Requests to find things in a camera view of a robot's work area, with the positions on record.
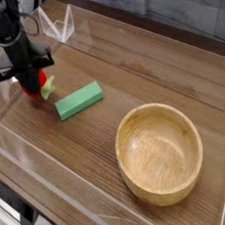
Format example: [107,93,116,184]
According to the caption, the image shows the clear acrylic tray walls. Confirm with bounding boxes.
[0,7,225,225]

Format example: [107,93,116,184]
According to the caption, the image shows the wooden bowl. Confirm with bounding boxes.
[114,103,203,206]

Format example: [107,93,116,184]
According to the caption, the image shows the clear acrylic corner bracket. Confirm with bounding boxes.
[38,5,74,43]

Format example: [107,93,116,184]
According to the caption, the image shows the green rectangular block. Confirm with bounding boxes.
[55,82,103,120]

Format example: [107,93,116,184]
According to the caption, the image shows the red felt strawberry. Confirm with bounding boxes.
[24,68,55,100]

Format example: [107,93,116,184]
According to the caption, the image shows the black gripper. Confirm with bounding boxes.
[0,0,54,96]

